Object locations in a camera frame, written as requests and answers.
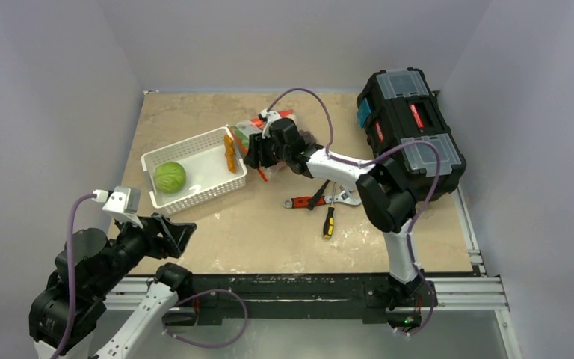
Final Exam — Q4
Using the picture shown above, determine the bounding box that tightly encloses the white perforated plastic basket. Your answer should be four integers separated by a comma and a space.
141, 126, 247, 215

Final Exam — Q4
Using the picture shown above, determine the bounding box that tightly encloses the yellow black screwdriver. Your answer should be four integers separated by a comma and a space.
323, 182, 337, 239

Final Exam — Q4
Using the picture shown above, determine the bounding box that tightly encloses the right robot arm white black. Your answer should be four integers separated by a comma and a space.
244, 117, 437, 308

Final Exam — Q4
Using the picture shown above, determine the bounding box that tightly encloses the clear zip bag orange zipper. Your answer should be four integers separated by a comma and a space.
226, 109, 317, 182

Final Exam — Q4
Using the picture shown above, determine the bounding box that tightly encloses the green cabbage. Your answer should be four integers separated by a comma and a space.
153, 162, 186, 194

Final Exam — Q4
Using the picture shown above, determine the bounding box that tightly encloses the adjustable wrench red handle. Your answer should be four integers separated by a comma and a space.
283, 188, 362, 209

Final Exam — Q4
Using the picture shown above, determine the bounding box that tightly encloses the black toolbox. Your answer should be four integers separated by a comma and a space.
357, 67, 466, 201

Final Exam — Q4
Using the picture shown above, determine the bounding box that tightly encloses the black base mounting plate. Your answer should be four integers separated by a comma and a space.
163, 273, 437, 328

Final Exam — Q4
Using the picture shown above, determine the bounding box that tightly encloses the orange carrot with leaves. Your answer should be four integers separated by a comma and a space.
229, 126, 249, 154

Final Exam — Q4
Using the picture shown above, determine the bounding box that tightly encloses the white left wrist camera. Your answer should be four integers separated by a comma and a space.
92, 185, 144, 228

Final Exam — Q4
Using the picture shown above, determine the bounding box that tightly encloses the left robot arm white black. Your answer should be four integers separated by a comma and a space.
28, 213, 197, 355

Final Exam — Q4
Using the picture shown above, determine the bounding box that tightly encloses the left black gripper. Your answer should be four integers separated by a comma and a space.
92, 208, 195, 295

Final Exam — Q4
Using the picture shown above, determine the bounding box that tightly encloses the aluminium frame rail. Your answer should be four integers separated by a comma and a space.
72, 185, 523, 359

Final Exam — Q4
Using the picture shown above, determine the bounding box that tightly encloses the black rubber mallet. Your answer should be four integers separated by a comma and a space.
306, 180, 330, 210

